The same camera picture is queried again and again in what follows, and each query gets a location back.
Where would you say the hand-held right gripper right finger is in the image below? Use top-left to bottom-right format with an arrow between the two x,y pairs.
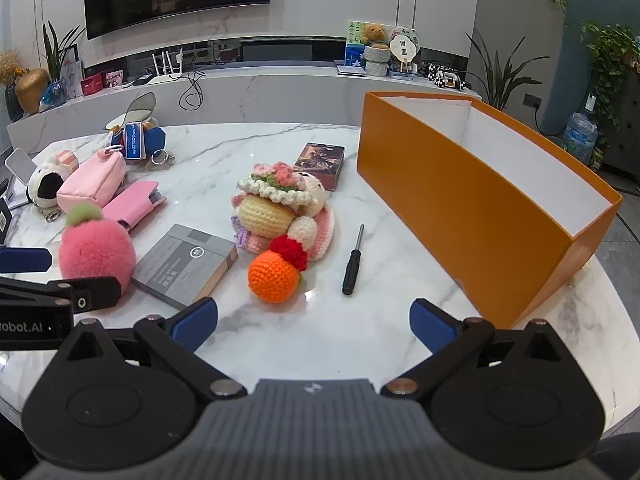
381,297 -> 576,401

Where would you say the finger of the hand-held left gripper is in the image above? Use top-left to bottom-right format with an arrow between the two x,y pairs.
0,276 -> 122,311
0,248 -> 53,274

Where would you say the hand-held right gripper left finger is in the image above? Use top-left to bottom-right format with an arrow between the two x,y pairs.
57,296 -> 248,401

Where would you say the pink fluffy plush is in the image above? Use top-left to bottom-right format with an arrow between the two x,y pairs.
58,203 -> 137,293

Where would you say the white plush with striped hat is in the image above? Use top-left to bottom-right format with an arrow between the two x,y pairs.
26,148 -> 80,223

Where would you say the pink zip pouch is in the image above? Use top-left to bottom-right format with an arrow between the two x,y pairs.
56,145 -> 127,212

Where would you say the crochet bunny doll with flowers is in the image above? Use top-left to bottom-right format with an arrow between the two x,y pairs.
230,161 -> 335,261

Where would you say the orange cardboard box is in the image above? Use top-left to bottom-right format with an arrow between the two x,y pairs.
356,91 -> 624,331

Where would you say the red panda plush keychain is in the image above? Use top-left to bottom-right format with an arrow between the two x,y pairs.
109,120 -> 176,173

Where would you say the illustrated card box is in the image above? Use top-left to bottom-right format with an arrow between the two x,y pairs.
294,142 -> 346,191

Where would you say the grey book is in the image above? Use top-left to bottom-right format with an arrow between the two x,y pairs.
131,223 -> 240,311

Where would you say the orange crochet fruit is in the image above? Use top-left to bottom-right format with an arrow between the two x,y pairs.
247,235 -> 308,305

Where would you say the black screwdriver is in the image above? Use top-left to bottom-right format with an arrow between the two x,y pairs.
341,223 -> 366,296

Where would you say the white phone stand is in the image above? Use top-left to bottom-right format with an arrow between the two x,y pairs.
5,147 -> 36,186

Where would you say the pink case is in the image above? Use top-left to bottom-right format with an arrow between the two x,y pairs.
101,181 -> 168,233

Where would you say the blue glass vase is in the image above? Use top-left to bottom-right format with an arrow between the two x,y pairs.
40,80 -> 68,111

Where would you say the gold vase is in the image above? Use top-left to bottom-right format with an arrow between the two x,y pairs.
14,67 -> 50,113

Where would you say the grey rolling stool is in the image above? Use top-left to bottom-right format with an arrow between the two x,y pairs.
122,92 -> 157,126

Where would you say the dried flower bunch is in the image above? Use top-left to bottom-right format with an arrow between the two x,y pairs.
0,50 -> 26,86

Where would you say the potted grass plant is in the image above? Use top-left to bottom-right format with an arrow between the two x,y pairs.
42,20 -> 86,91

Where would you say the white router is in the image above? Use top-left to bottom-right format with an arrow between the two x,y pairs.
150,47 -> 183,81

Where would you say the large water bottle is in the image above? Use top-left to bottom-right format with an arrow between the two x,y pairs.
562,112 -> 598,163

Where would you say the white marble tv console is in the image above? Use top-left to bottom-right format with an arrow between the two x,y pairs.
6,62 -> 483,153

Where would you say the checkered toy car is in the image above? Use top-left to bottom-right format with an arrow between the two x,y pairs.
419,60 -> 468,92

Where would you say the potted long-leaf plant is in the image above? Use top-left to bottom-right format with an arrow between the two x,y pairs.
465,27 -> 543,111

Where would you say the dark grey cabinet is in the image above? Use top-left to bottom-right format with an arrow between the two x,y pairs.
597,77 -> 640,183

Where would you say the round white paper fan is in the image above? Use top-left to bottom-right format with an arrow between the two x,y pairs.
389,35 -> 420,72

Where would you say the brown teddy bear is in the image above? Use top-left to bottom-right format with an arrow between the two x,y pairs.
361,23 -> 391,50

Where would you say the green picture card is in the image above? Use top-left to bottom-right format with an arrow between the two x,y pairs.
347,20 -> 381,46

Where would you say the climbing ivy plant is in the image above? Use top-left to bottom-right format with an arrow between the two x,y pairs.
577,20 -> 640,126

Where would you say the picture frame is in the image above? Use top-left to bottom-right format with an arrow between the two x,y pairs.
60,45 -> 83,98

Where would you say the black cable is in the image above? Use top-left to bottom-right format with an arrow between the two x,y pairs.
179,67 -> 206,110

